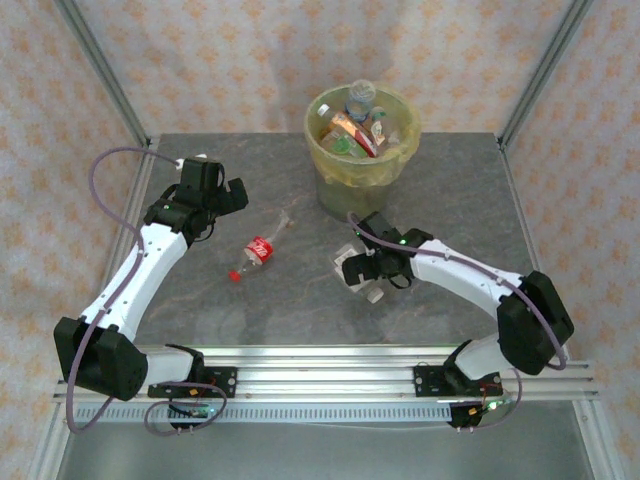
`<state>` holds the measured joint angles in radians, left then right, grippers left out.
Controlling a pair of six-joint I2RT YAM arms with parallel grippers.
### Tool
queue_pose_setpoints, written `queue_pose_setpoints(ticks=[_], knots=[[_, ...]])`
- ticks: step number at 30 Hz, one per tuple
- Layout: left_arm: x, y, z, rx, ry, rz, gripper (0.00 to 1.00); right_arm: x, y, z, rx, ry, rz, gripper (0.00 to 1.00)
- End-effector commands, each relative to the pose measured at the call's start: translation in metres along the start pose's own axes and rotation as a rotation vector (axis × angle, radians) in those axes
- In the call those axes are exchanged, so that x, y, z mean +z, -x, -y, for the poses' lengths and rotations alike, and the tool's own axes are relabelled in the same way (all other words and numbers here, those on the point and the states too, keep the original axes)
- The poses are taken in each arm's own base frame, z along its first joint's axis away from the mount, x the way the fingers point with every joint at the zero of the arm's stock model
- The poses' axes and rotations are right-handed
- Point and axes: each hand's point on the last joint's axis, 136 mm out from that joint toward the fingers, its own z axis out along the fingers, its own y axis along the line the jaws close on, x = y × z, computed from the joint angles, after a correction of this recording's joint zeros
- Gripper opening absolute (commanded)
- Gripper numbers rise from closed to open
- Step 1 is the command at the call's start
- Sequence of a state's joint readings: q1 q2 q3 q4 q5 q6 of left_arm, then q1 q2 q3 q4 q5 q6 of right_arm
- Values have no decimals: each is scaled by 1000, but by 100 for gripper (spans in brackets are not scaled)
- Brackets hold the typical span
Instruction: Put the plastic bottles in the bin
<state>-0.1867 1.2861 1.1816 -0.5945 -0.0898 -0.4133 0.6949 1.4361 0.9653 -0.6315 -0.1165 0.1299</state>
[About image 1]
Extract white label square clear bottle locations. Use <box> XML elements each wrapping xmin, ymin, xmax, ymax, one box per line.
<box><xmin>332</xmin><ymin>242</ymin><xmax>387</xmax><ymax>305</ymax></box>

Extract red label cola bottle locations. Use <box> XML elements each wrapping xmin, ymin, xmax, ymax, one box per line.
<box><xmin>228</xmin><ymin>209</ymin><xmax>295</xmax><ymax>284</ymax></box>

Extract green label clear bottle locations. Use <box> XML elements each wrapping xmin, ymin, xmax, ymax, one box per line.
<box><xmin>329</xmin><ymin>135</ymin><xmax>364</xmax><ymax>159</ymax></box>

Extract gold and red label bottle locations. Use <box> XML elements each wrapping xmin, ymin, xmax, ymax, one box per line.
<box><xmin>318</xmin><ymin>103</ymin><xmax>380</xmax><ymax>159</ymax></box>

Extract blue label slim water bottle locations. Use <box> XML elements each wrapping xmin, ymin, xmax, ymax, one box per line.
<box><xmin>345</xmin><ymin>78</ymin><xmax>378</xmax><ymax>121</ymax></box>

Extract green mesh waste bin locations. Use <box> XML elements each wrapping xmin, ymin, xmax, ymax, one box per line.
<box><xmin>303</xmin><ymin>83</ymin><xmax>422</xmax><ymax>225</ymax></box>

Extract yellow plastic bin liner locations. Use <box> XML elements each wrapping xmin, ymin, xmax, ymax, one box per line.
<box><xmin>303</xmin><ymin>83</ymin><xmax>422</xmax><ymax>187</ymax></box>

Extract small green circuit board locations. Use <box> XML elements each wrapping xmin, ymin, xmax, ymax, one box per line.
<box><xmin>467</xmin><ymin>397</ymin><xmax>515</xmax><ymax>417</ymax></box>
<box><xmin>167</xmin><ymin>402</ymin><xmax>224</xmax><ymax>420</ymax></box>

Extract grey metal lower panel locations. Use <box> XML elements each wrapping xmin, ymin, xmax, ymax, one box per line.
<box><xmin>54</xmin><ymin>422</ymin><xmax>596</xmax><ymax>480</ymax></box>

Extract aluminium table side rail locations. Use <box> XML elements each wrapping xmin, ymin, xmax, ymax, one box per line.
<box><xmin>497</xmin><ymin>134</ymin><xmax>571</xmax><ymax>361</ymax></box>
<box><xmin>79</xmin><ymin>134</ymin><xmax>161</xmax><ymax>361</ymax></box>

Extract aluminium front rail beam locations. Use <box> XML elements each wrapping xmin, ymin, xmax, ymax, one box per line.
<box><xmin>52</xmin><ymin>344</ymin><xmax>600</xmax><ymax>403</ymax></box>

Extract aluminium frame post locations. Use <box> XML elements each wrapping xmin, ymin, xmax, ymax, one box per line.
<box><xmin>54</xmin><ymin>0</ymin><xmax>151</xmax><ymax>146</ymax></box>
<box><xmin>499</xmin><ymin>0</ymin><xmax>596</xmax><ymax>146</ymax></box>

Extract slotted grey cable duct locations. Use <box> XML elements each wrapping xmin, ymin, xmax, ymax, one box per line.
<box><xmin>73</xmin><ymin>403</ymin><xmax>454</xmax><ymax>425</ymax></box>

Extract purple cable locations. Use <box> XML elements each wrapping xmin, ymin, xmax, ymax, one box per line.
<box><xmin>64</xmin><ymin>147</ymin><xmax>229</xmax><ymax>436</ymax></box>
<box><xmin>347</xmin><ymin>212</ymin><xmax>569</xmax><ymax>432</ymax></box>

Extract aluminium frame leg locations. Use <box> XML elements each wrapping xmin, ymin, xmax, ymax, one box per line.
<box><xmin>569</xmin><ymin>399</ymin><xmax>614</xmax><ymax>480</ymax></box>
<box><xmin>27</xmin><ymin>399</ymin><xmax>76</xmax><ymax>480</ymax></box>

